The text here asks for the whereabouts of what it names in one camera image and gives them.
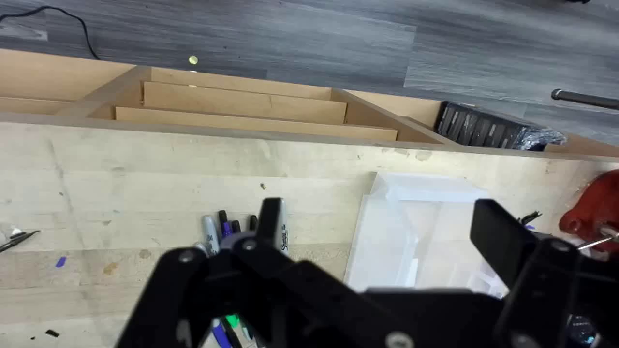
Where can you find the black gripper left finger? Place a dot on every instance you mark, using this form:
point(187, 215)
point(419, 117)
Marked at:
point(194, 291)

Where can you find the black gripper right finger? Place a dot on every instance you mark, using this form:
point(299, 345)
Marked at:
point(510, 252)

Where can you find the dark blue marker pen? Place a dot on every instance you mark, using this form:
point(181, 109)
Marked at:
point(235, 227)

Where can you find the black marker pen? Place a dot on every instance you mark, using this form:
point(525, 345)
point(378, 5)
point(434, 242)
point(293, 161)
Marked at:
point(252, 223)

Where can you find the clear plastic bowl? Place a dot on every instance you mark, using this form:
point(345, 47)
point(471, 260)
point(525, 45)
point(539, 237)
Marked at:
point(413, 233)

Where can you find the blue bodied silver marker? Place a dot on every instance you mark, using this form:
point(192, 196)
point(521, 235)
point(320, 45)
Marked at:
point(210, 233)

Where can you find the green banded black marker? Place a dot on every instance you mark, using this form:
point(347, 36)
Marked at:
point(223, 223)

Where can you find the red bench vise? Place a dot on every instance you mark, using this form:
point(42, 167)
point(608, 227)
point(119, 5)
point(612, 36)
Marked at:
point(597, 206)

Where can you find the black metal rod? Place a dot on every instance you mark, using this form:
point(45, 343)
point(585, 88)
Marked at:
point(583, 97)

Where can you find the small dark metal scrap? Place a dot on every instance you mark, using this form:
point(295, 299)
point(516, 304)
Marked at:
point(16, 239)

